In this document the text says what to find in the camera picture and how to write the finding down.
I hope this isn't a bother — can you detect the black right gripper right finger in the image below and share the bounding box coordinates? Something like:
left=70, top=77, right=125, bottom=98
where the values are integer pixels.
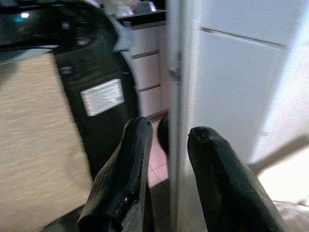
left=187, top=126, right=288, bottom=232

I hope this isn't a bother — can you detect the metal door handle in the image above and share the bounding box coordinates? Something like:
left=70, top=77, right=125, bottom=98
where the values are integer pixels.
left=168, top=49, right=183, bottom=84

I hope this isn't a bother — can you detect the white label sticker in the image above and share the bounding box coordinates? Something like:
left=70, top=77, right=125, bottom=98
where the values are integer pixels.
left=80, top=78, right=125, bottom=117

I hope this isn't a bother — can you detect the white drawer cabinet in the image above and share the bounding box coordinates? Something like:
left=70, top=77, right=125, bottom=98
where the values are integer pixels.
left=125, top=20, right=169, bottom=119

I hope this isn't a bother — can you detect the white door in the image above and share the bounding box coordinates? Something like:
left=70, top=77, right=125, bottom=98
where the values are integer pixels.
left=166, top=0, right=309, bottom=232

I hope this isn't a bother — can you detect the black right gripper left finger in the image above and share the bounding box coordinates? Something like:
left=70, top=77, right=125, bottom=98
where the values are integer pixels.
left=76, top=116, right=155, bottom=232

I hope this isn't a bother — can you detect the grey cloth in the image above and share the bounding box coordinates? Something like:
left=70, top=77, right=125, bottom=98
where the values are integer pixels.
left=113, top=21, right=134, bottom=53

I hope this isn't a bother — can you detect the beige woven panel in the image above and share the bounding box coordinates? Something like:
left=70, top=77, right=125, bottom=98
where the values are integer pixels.
left=0, top=52, right=94, bottom=232

